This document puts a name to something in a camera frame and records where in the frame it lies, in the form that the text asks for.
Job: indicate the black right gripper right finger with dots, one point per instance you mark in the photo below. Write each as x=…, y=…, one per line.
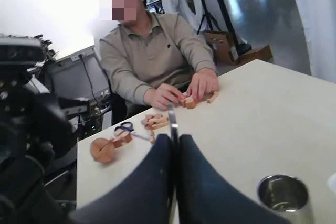
x=204, y=196

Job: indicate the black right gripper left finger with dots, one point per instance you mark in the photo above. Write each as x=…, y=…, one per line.
x=144, y=196

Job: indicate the silver metal fork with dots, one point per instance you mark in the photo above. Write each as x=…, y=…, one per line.
x=173, y=124

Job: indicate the shiny stainless steel cup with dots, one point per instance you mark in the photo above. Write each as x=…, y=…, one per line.
x=287, y=196

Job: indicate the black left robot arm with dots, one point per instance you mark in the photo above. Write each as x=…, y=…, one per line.
x=34, y=131

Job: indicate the person's other bare hand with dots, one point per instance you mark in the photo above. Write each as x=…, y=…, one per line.
x=161, y=97

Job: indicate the person's bare hand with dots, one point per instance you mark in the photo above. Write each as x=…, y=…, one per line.
x=204, y=82

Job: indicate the round wooden puzzle ball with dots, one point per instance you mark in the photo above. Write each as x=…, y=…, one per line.
x=102, y=150

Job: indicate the pile of wooden puzzle pieces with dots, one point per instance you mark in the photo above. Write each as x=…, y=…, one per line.
x=155, y=121

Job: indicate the wooden puzzle being assembled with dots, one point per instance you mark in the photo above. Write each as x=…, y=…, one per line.
x=188, y=102

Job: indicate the small wooden puzzle block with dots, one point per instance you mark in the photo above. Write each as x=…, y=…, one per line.
x=212, y=97

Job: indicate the grey equipment cabinet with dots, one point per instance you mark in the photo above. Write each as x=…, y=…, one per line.
x=79, y=75

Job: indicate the seated person beige shirt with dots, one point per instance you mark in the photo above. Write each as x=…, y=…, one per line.
x=146, y=50

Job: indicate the black tripod stand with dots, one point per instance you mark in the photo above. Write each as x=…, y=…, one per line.
x=219, y=12

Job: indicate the cardboard box on floor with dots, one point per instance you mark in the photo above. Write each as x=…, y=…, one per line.
x=225, y=51

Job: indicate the blue handled scissors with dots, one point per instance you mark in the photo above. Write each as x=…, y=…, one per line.
x=128, y=127

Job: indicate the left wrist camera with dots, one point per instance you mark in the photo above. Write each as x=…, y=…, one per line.
x=19, y=51

